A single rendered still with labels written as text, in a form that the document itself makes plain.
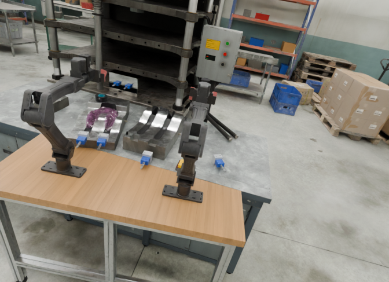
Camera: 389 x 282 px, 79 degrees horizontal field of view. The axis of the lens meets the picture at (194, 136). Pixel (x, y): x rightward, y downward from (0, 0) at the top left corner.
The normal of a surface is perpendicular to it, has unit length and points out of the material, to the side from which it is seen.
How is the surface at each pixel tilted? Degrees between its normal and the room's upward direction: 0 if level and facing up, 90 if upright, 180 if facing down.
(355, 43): 90
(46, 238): 0
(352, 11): 90
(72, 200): 0
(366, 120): 81
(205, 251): 90
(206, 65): 90
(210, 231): 0
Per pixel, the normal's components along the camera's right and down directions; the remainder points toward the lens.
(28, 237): 0.17, -0.85
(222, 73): -0.22, 0.45
